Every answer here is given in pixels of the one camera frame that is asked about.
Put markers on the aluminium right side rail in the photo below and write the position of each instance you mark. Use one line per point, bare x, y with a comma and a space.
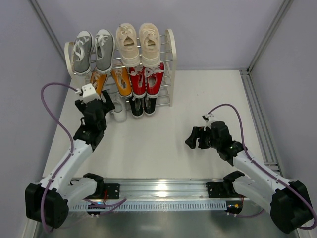
265, 140

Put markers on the beige lace sneaker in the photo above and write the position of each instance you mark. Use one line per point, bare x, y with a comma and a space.
149, 38
126, 40

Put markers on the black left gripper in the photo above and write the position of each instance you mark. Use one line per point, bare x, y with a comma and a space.
106, 102

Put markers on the aluminium front rail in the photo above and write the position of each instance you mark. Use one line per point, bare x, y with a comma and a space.
174, 189

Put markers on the cream metal shoe shelf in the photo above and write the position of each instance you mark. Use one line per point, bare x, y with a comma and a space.
168, 57

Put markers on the white sneaker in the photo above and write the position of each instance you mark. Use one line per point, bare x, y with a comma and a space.
119, 112

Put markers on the grey slotted cable duct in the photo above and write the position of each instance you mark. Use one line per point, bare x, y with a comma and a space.
151, 206

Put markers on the aluminium rail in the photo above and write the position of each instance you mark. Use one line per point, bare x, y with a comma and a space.
174, 189
265, 140

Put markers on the aluminium corner post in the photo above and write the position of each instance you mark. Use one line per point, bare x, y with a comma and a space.
273, 27
48, 29

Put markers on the red canvas sneaker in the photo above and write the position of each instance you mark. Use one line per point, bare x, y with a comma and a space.
154, 77
137, 79

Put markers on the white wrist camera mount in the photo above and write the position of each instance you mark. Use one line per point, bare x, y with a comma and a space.
209, 118
88, 93

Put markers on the left controller board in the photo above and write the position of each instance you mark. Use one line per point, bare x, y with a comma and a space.
95, 210

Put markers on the aluminium right corner post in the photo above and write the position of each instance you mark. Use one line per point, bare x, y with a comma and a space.
273, 27

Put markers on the right controller board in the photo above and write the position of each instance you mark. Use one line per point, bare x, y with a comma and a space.
234, 207

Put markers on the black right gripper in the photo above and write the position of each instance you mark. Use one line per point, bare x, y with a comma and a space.
201, 138

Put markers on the orange canvas sneaker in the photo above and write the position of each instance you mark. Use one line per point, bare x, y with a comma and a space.
121, 78
98, 80

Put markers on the black canvas sneaker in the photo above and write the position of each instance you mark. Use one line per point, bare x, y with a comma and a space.
149, 105
136, 107

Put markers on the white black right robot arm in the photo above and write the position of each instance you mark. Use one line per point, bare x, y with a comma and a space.
287, 202

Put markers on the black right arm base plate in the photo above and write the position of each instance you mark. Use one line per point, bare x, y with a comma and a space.
221, 190

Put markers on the aluminium left corner post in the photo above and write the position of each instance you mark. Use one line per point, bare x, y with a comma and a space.
48, 29

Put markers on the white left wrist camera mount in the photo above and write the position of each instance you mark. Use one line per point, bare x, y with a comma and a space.
88, 93

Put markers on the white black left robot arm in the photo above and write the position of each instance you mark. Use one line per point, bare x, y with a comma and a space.
49, 201

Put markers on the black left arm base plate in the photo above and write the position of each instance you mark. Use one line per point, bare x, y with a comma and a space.
111, 191

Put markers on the controller board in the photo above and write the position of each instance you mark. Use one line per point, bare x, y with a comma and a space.
234, 207
95, 210

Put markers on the grey canvas sneaker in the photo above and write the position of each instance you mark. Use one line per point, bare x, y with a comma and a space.
104, 46
83, 47

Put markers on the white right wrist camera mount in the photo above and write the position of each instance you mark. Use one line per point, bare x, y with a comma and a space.
209, 118

